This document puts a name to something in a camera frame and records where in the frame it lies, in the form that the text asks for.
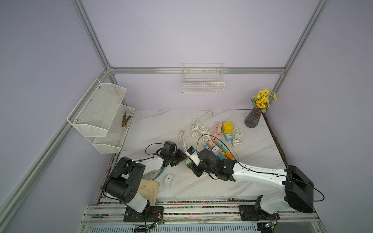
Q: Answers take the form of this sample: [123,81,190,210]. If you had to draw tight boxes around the green plug adapter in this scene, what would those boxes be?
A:
[184,159,193,166]

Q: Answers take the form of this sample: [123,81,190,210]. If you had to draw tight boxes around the grey white plug adapter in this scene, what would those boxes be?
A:
[211,146,220,155]

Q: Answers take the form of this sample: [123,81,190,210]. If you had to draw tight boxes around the white USB charger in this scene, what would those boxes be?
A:
[164,174,174,188]

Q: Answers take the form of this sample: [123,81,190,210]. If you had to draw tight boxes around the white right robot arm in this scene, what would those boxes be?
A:
[186,147,314,214]

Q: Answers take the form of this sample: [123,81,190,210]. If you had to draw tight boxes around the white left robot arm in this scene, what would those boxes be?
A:
[103,141,187,215]

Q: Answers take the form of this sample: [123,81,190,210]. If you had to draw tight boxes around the teal plug adapter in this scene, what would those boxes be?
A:
[216,140,223,148]

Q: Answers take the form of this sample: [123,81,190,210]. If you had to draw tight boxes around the yellow cube socket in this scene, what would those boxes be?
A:
[221,122,234,134]

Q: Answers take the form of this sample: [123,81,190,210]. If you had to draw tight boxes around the teal power strip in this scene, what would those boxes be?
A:
[223,133,234,142]

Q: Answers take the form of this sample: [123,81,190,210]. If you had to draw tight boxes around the pink power strip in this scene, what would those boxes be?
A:
[211,122,222,144]

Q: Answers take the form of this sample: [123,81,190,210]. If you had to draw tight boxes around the beige cloth glove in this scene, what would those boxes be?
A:
[138,179,160,206]

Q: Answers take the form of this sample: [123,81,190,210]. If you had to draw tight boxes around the purple ribbed glass vase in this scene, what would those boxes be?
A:
[244,108,262,128]

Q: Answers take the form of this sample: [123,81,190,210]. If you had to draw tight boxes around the brown sticks on shelf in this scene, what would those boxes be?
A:
[121,112,132,128]

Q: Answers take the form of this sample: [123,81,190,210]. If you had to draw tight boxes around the yellow artificial flower bouquet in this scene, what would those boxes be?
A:
[251,88,278,113]

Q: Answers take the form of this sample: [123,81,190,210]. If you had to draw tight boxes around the white mesh two-tier shelf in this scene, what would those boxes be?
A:
[67,79,135,154]

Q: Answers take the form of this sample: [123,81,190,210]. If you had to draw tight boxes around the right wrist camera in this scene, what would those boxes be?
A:
[186,146,201,166]

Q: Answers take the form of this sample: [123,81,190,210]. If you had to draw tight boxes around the white coiled cable left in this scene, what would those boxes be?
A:
[190,117,211,145]

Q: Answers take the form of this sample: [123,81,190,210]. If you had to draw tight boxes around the white coiled cable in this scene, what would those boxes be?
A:
[190,117,211,145]
[231,127,244,147]

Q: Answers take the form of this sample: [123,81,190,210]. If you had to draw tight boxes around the white coiled cable right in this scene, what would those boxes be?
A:
[231,127,244,147]

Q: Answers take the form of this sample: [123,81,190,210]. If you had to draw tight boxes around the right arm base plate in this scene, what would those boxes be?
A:
[239,205,280,221]

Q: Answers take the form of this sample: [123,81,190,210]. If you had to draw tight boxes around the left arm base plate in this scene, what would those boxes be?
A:
[123,206,164,223]

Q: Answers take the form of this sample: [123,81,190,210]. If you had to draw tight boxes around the white wire wall basket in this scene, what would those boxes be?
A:
[182,63,225,94]

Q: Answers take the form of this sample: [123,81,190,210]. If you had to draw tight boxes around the aluminium frame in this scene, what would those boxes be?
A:
[1,1,322,231]

